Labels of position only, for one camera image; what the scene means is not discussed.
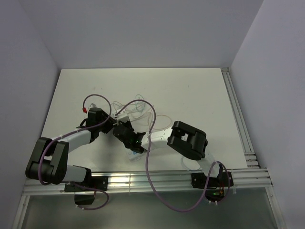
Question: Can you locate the teal charger cable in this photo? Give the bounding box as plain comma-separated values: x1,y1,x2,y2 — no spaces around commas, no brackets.
112,94,148,114

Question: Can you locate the pink charger cable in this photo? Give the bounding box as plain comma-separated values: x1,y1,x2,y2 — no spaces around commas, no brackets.
142,112,173,131

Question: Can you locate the blue charger cable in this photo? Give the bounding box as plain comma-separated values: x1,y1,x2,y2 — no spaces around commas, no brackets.
180,156,203,172

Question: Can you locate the white multicolour power strip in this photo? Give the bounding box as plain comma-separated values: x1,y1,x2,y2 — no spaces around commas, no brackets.
125,149,146,162

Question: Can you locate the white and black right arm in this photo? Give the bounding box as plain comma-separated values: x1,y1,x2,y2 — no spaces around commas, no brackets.
113,121,223,186

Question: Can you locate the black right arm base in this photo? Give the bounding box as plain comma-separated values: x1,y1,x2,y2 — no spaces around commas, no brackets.
190,170,235,200

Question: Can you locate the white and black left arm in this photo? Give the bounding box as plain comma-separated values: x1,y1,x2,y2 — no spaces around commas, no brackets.
25,107,117,190

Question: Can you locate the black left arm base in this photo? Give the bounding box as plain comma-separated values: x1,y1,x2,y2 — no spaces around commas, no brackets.
64,176,109,210

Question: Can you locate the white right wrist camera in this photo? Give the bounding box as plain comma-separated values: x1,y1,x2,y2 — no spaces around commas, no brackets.
114,109,130,123

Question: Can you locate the white power strip cord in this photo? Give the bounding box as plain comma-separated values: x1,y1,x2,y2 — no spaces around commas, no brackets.
112,104,155,125

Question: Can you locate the aluminium rail frame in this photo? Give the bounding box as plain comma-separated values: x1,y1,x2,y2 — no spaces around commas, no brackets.
12,68,286,229

